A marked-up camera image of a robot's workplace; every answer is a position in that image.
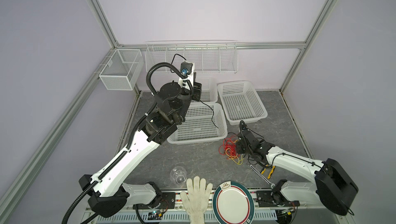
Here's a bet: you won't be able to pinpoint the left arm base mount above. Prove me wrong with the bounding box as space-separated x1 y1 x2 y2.
137 192 176 210

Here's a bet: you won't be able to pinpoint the white plate green red rim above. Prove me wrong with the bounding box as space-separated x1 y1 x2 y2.
212 181 255 224

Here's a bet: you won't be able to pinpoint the front white plastic basket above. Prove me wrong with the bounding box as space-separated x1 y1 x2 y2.
167 102 228 145

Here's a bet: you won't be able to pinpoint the clear drinking glass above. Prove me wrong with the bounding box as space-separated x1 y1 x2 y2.
170 166 187 186

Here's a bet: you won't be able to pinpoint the right white plastic basket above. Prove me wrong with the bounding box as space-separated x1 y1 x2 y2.
217 81 268 125

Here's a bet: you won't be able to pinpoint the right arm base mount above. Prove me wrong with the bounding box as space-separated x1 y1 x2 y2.
256 189 300 208

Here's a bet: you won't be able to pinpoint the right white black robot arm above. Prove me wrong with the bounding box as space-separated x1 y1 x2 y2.
236 121 359 216

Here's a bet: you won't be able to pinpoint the yellow cable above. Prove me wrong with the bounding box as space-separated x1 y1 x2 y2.
225 148 244 166

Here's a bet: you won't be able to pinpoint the white knit glove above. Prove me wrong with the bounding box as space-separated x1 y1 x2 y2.
180 176 213 224

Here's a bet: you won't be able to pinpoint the green circuit board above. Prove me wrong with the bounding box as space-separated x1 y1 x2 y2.
147 211 163 220

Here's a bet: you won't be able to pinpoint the long white wire shelf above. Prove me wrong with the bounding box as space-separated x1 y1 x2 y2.
145 40 239 73

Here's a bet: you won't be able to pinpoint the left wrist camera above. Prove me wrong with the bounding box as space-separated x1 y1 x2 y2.
178 61 196 90

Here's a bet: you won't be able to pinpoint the silver combination wrench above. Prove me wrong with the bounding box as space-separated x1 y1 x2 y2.
249 164 275 189

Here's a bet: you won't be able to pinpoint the rear white plastic basket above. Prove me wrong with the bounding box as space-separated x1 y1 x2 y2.
194 77 218 102

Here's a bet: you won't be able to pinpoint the small white mesh box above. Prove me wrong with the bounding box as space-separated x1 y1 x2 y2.
99 49 144 91

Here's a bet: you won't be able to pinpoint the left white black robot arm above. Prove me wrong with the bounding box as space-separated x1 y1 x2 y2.
62 61 202 224

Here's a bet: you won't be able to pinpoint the yellow handled pliers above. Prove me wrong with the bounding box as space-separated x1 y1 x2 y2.
260 166 276 180

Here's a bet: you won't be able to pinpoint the black cable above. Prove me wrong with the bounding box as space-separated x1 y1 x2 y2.
170 53 220 129

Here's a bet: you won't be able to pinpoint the white plastic basket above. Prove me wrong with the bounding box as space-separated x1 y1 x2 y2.
167 102 228 145
194 77 218 102
217 81 268 125

